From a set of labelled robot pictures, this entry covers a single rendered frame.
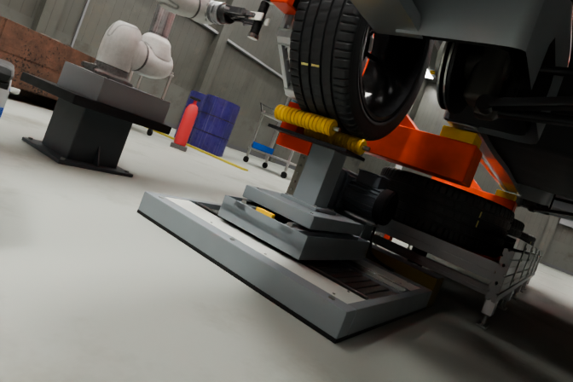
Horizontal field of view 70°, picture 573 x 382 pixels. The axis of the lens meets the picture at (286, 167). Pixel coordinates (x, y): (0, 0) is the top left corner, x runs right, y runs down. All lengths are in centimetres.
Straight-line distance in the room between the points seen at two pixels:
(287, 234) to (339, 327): 36
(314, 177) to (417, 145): 57
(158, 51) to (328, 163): 114
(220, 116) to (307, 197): 483
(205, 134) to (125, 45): 424
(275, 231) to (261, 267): 19
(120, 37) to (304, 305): 150
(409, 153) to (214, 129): 463
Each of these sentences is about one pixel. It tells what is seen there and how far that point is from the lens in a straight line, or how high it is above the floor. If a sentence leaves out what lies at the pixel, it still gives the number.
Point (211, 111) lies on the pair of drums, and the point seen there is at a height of 61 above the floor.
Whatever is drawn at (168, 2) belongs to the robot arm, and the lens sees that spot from 178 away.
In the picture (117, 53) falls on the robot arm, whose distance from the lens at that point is 209.
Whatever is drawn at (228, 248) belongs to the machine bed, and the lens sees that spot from 120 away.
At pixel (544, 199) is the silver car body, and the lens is 385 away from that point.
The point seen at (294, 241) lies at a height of 14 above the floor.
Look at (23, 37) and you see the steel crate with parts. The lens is 397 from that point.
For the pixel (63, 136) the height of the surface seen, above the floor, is 10.
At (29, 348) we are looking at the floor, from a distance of 70.
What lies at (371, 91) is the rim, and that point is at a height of 74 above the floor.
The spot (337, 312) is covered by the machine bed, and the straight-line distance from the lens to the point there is 102.
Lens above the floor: 36
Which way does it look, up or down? 1 degrees down
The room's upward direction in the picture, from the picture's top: 21 degrees clockwise
